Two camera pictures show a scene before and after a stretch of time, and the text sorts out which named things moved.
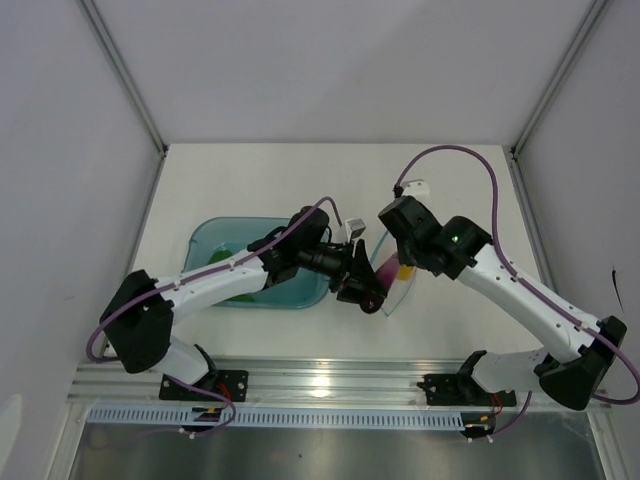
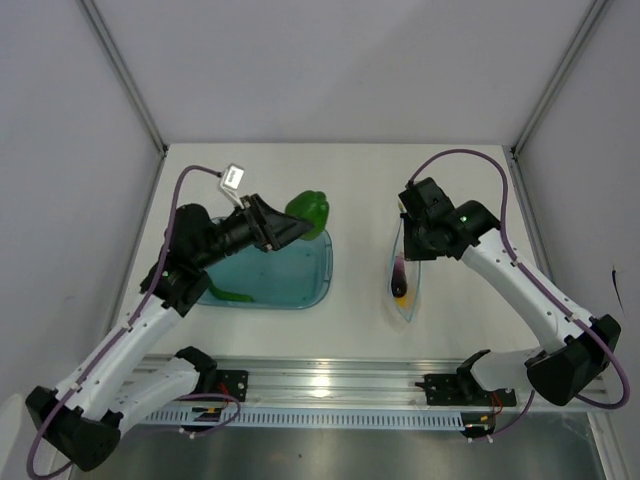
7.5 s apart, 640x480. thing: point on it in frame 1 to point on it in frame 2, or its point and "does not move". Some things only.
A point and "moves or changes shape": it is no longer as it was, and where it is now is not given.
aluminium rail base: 291,384 does not move
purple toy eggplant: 387,273 to 399,280
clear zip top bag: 398,278 moves or changes shape
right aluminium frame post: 559,75 does not move
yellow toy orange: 405,273 to 401,302
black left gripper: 355,281 to 265,222
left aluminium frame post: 131,88 does not move
